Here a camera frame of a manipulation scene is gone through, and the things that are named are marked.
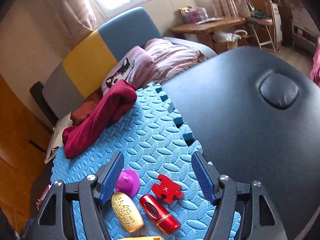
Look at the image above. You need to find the magenta plastic suction toy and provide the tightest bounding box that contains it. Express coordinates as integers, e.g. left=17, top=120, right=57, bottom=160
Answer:
left=115, top=169, right=140, bottom=197

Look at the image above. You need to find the red metallic cylinder case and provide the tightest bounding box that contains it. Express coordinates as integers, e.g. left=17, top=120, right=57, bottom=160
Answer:
left=139, top=194, right=181, bottom=235

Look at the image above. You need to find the orange plastic clip piece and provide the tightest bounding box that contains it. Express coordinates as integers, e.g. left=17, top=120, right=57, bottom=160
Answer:
left=128, top=236, right=164, bottom=240

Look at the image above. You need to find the red puzzle piece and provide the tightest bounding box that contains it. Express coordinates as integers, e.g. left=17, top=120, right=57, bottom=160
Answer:
left=151, top=174, right=184, bottom=204

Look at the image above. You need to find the blue foam puzzle mat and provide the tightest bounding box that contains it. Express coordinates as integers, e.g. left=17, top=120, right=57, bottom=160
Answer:
left=49, top=81, right=241, bottom=240

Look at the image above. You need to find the beige folded cloth bag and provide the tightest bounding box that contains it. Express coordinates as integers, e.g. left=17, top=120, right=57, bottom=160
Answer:
left=44, top=113, right=73, bottom=164

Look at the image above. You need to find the pink shallow cardboard box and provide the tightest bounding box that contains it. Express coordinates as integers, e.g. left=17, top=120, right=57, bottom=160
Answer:
left=36, top=185, right=52, bottom=211

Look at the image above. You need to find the dark red blanket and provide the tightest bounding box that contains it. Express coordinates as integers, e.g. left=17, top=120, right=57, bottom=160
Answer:
left=62, top=80, right=137, bottom=159

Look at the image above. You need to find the wooden wardrobe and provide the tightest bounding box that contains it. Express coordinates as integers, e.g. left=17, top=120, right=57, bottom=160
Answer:
left=1, top=79, right=50, bottom=232

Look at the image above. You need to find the grey yellow blue headboard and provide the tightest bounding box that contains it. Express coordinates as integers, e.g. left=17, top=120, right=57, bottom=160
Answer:
left=42, top=7, right=161, bottom=119

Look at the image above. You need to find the purple cat pillow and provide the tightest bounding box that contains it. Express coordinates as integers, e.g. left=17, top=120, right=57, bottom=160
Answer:
left=101, top=46, right=154, bottom=95

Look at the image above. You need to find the black rolled mat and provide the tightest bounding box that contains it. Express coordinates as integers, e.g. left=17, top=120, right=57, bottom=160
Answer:
left=29, top=81, right=59, bottom=126

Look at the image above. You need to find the pink striped duvet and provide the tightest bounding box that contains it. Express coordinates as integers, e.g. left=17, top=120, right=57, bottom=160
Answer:
left=142, top=38, right=207, bottom=87

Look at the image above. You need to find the wooden desk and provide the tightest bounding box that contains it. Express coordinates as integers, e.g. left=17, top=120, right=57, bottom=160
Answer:
left=170, top=17, right=246, bottom=54

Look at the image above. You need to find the pink gift box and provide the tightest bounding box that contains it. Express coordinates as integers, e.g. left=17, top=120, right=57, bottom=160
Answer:
left=180, top=6, right=208, bottom=23

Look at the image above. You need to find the folding chair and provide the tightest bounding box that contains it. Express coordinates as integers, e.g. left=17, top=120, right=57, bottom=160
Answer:
left=245, top=0, right=278, bottom=53

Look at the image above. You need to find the pink curtain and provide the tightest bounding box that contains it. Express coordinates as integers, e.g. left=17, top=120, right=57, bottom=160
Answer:
left=47, top=0, right=97, bottom=35

